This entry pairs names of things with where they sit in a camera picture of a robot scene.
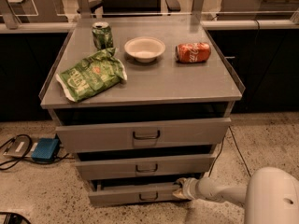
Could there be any white bowl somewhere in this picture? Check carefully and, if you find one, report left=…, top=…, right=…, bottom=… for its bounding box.
left=124, top=36, right=165, bottom=63

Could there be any grey drawer cabinet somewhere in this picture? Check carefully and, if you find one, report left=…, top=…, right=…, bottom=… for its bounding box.
left=41, top=16, right=245, bottom=193

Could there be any grey desk background left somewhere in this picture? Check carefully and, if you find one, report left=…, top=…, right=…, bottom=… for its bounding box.
left=7, top=0, right=68, bottom=23

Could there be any grey desk background right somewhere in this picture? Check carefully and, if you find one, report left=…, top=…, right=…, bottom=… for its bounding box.
left=218, top=0, right=299, bottom=21

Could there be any grey flat device on floor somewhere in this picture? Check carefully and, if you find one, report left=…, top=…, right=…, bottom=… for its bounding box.
left=3, top=136, right=38, bottom=158

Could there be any dark object bottom left corner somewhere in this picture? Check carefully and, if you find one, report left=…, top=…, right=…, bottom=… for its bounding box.
left=0, top=212, right=31, bottom=224

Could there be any grey drawer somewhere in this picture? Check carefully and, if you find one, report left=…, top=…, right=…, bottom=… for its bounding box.
left=75, top=154, right=214, bottom=180
left=56, top=118, right=231, bottom=153
left=89, top=182, right=181, bottom=206

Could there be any black floor cable right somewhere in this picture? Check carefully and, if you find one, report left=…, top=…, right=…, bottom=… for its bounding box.
left=206, top=126, right=252, bottom=179

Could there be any grey desk background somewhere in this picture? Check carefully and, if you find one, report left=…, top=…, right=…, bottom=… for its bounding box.
left=218, top=0, right=299, bottom=21
left=7, top=0, right=68, bottom=23

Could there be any green chip bag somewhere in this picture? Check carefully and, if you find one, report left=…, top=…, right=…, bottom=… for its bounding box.
left=55, top=48, right=127, bottom=103

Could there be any blue box on floor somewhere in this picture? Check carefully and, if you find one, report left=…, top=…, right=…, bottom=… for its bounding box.
left=31, top=138, right=59, bottom=162

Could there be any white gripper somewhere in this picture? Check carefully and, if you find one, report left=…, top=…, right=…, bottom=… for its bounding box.
left=173, top=177, right=201, bottom=200

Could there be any orange coca-cola can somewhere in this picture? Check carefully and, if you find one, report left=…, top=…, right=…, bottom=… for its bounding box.
left=175, top=42, right=211, bottom=63

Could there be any grey bottom drawer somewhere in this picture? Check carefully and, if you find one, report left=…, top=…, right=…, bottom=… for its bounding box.
left=89, top=182, right=181, bottom=206

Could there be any green soda can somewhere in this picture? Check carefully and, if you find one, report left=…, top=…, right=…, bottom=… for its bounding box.
left=92, top=21, right=113, bottom=50

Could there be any grey middle drawer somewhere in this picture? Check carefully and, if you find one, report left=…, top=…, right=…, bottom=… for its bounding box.
left=75, top=154, right=214, bottom=180

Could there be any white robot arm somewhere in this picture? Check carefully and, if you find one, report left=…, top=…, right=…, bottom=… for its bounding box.
left=173, top=167, right=299, bottom=224

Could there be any grey top drawer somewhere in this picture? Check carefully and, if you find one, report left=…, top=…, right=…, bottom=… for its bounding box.
left=56, top=118, right=231, bottom=153

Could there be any black cable on left floor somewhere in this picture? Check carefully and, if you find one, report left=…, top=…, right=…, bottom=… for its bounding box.
left=0, top=133, right=71, bottom=172

